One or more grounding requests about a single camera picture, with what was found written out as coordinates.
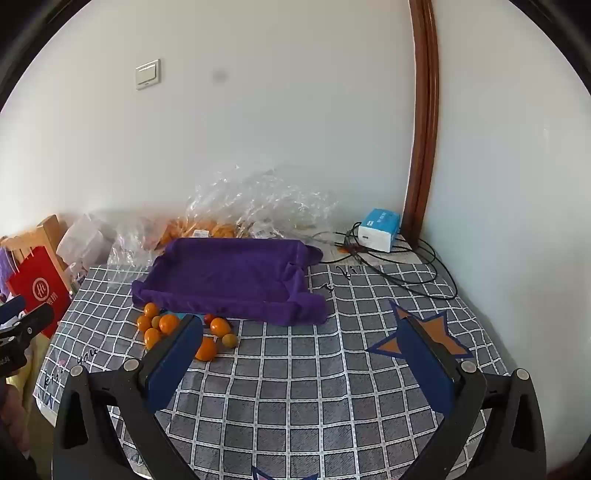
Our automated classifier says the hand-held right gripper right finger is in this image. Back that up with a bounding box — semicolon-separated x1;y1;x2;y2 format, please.
398;317;548;480

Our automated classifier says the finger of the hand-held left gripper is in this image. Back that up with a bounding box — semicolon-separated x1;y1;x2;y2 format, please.
0;303;55;348
0;295;27;325

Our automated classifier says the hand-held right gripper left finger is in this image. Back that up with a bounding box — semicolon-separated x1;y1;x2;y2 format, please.
54;314;204;480

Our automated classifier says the purple towel-lined tray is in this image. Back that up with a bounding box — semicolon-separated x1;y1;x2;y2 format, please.
131;237;329;326

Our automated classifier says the person's left hand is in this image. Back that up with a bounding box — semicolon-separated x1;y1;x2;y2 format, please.
0;381;29;453

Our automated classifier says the red paper bag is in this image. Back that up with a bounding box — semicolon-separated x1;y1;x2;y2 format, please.
6;246;73;340

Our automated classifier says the purple cloth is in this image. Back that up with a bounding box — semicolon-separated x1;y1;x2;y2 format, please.
0;247;20;301

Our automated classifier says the wooden chair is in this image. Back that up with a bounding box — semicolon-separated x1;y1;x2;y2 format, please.
0;215;71;296

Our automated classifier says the white plastic bag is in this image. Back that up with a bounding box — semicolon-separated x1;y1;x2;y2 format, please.
56;213;114;273

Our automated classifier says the grey checked tablecloth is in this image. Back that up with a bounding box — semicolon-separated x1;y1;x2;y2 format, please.
32;237;513;480

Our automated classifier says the small clear plastic bag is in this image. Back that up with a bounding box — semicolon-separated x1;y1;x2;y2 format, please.
107;222;161;280

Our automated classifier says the clear plastic bag of oranges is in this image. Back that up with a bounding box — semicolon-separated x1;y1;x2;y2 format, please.
156;216;254;241

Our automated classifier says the blue and white tissue box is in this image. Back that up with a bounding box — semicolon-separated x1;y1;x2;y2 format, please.
358;209;402;253

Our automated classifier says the crumpled clear plastic bag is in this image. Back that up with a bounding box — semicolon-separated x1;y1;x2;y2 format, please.
185;164;340;241

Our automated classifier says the black cable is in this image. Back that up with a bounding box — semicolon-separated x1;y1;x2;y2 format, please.
310;222;459;302

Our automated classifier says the brown wooden door frame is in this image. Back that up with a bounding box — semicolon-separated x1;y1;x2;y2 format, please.
403;0;440;241

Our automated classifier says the white light switch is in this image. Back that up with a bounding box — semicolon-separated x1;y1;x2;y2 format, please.
135;58;162;90

